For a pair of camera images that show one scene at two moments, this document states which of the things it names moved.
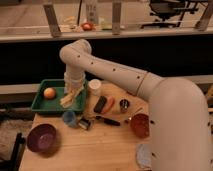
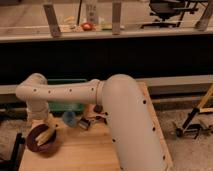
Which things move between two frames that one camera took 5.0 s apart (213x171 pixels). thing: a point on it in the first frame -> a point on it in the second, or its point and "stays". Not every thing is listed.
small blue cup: (69, 118) stays
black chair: (13, 163) stays
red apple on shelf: (87, 26) stays
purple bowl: (41, 137) stays
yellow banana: (66, 101) -> (45, 135)
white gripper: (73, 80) -> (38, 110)
